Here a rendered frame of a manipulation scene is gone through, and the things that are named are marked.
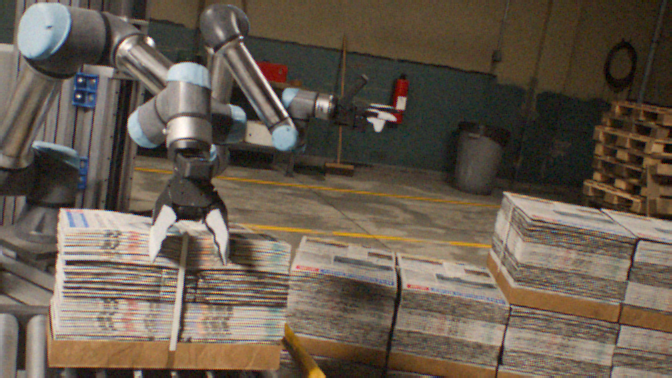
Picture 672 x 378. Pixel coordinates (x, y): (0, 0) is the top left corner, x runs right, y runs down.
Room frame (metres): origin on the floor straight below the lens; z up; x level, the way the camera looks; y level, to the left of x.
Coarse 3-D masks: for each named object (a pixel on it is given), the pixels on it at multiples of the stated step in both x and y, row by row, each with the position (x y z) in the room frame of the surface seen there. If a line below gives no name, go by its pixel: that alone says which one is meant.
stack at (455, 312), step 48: (336, 288) 2.06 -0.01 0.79; (384, 288) 2.05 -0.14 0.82; (432, 288) 2.09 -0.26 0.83; (480, 288) 2.17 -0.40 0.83; (336, 336) 2.05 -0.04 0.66; (384, 336) 2.06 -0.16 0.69; (432, 336) 2.06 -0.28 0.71; (480, 336) 2.07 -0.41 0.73; (528, 336) 2.07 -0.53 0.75; (576, 336) 2.06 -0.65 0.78; (624, 336) 2.07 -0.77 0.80
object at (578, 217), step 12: (504, 192) 2.41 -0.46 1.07; (516, 204) 2.24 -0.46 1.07; (528, 204) 2.28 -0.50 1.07; (540, 204) 2.31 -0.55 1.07; (552, 204) 2.35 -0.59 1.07; (564, 204) 2.40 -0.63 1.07; (528, 216) 2.08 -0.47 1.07; (540, 216) 2.10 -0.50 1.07; (552, 216) 2.14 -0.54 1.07; (564, 216) 2.18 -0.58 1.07; (576, 216) 2.22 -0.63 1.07; (588, 216) 2.26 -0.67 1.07; (600, 216) 2.29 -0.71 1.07; (576, 228) 2.06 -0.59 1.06; (588, 228) 2.07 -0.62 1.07; (600, 228) 2.10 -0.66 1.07; (612, 228) 2.13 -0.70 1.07; (624, 228) 2.17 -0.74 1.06
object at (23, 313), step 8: (0, 304) 1.54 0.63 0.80; (8, 304) 1.55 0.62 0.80; (16, 304) 1.55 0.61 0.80; (24, 304) 1.56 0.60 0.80; (0, 312) 1.50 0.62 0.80; (8, 312) 1.51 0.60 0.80; (16, 312) 1.52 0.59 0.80; (24, 312) 1.52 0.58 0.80; (32, 312) 1.53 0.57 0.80; (40, 312) 1.54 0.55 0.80; (24, 320) 1.52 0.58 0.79; (24, 328) 1.52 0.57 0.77; (24, 336) 1.52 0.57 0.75; (24, 344) 1.52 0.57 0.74; (24, 352) 1.52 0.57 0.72; (16, 360) 1.52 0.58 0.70; (24, 360) 1.52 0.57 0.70; (16, 368) 1.52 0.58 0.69; (24, 368) 1.52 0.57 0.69; (56, 368) 1.55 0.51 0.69; (64, 368) 1.55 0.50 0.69; (96, 368) 1.57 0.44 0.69; (136, 368) 1.60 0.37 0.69
